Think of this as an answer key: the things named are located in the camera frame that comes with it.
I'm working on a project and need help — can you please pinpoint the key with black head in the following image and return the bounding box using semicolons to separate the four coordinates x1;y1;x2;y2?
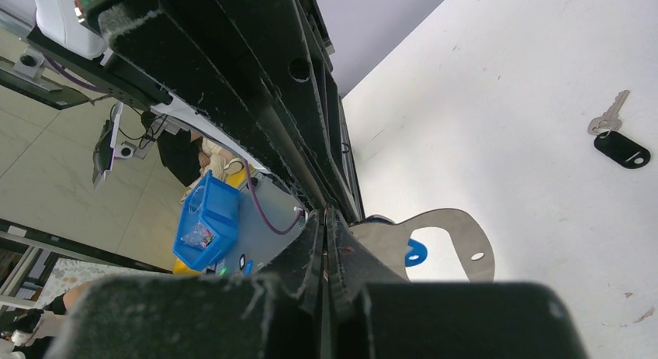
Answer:
587;89;652;170

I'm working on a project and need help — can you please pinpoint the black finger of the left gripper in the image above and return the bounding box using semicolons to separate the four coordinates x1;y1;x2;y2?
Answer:
215;0;363;223
97;0;306;204

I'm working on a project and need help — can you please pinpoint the person in black clothes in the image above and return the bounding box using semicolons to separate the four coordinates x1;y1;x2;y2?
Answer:
157;129;244;189

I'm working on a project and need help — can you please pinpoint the blue plastic bin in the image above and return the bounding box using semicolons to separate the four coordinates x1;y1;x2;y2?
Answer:
173;172;241;271

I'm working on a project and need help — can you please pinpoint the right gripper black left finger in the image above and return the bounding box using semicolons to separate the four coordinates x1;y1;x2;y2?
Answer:
47;212;322;358

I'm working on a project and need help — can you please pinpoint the key with blue tag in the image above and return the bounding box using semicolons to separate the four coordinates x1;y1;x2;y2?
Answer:
404;239;428;268

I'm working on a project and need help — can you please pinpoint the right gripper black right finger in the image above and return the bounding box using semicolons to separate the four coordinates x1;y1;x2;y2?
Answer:
326;209;587;358

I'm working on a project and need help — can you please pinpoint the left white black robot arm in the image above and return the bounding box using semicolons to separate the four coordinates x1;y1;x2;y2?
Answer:
27;0;364;223

